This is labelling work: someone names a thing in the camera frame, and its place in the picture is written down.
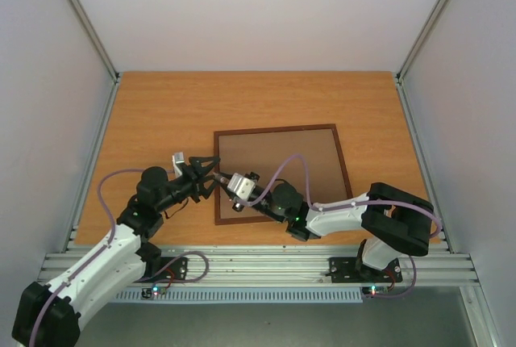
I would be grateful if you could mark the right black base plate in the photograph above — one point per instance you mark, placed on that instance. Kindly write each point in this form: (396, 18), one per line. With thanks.
(345, 270)

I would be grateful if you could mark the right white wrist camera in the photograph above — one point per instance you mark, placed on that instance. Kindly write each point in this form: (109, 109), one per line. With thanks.
(240, 187)

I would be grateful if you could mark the right small circuit board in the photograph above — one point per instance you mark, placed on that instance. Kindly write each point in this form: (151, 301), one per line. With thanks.
(375, 290)

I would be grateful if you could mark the left aluminium corner post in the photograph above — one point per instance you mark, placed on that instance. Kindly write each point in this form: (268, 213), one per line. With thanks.
(94, 38)

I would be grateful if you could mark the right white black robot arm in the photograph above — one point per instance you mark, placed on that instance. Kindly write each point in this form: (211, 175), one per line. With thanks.
(400, 223)

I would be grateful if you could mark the right aluminium corner post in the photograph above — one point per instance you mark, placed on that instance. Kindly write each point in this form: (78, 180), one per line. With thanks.
(429, 25)

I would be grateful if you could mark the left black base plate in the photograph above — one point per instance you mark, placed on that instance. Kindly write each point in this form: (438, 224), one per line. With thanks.
(177, 270)

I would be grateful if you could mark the left small circuit board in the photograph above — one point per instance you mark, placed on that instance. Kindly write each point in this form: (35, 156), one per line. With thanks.
(152, 293)

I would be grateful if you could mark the small circuit board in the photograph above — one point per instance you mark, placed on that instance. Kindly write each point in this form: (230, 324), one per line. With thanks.
(152, 293)
(375, 290)

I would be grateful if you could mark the aluminium corner post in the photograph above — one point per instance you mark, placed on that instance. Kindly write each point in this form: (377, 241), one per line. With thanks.
(429, 25)
(94, 38)

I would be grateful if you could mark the grey slotted cable duct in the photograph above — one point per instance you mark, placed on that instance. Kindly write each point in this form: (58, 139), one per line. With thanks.
(230, 295)

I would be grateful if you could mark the aluminium rail front beam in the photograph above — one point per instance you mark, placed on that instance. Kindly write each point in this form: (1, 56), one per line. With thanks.
(306, 265)

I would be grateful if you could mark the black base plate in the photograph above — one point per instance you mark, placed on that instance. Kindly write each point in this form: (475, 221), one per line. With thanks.
(345, 270)
(177, 270)

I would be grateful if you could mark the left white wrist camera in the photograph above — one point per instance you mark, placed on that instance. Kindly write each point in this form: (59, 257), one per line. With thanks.
(178, 160)

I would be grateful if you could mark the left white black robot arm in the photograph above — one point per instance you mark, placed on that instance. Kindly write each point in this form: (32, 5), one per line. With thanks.
(55, 313)

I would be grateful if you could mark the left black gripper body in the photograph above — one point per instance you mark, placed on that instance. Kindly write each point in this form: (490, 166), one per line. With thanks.
(181, 190)

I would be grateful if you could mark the brown wooden picture frame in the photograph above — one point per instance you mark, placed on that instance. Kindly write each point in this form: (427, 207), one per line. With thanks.
(263, 150)

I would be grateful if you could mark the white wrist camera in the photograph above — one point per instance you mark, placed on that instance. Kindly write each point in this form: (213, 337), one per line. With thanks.
(240, 187)
(178, 160)

